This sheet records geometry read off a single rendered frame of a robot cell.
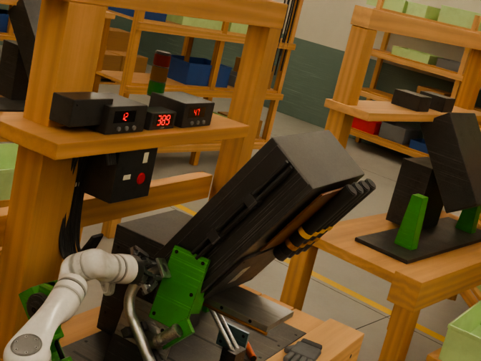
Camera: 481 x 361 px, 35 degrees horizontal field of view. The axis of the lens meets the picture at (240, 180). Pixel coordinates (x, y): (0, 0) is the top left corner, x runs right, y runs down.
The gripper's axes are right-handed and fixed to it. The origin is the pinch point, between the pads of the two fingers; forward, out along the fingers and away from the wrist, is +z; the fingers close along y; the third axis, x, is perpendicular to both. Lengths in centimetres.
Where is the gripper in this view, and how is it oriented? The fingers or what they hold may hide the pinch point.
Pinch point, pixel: (154, 271)
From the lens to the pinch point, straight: 209.7
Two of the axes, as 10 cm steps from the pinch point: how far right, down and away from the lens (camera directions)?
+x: -8.4, 4.3, 3.3
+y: -3.4, -8.9, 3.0
